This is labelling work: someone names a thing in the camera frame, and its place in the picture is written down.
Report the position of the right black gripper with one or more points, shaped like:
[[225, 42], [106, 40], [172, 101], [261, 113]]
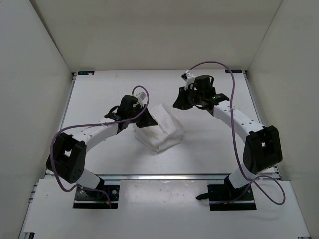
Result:
[[180, 102]]

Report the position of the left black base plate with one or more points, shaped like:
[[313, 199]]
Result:
[[85, 199]]

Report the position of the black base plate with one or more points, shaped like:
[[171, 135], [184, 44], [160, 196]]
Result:
[[222, 198], [85, 199]]

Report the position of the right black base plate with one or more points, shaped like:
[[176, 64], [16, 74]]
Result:
[[222, 198]]

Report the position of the right blue corner label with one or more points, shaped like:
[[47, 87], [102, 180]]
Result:
[[234, 71]]

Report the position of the left blue corner label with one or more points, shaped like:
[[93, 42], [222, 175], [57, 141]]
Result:
[[86, 73]]

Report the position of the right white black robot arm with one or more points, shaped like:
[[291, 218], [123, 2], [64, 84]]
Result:
[[262, 147]]

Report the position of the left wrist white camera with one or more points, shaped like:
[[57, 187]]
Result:
[[140, 97]]

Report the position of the aluminium front rail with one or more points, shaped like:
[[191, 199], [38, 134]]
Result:
[[162, 177]]

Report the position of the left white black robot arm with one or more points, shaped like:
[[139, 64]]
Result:
[[67, 160]]

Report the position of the blue corner label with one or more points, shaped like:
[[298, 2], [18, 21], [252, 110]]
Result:
[[234, 71], [86, 73]]

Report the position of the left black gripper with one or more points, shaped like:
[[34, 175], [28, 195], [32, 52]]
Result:
[[148, 120]]

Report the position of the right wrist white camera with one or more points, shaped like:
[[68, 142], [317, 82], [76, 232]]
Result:
[[189, 78]]

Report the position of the wrist white camera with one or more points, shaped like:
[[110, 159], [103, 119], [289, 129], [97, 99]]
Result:
[[140, 97], [189, 78]]

